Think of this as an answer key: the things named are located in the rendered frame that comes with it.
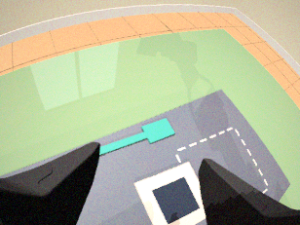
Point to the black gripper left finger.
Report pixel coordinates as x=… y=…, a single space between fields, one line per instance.
x=52 y=194

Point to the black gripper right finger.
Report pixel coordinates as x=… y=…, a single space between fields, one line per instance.
x=228 y=200

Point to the turquoise small trowel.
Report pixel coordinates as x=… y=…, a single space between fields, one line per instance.
x=153 y=132

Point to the white square tile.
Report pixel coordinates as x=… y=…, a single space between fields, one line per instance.
x=173 y=197

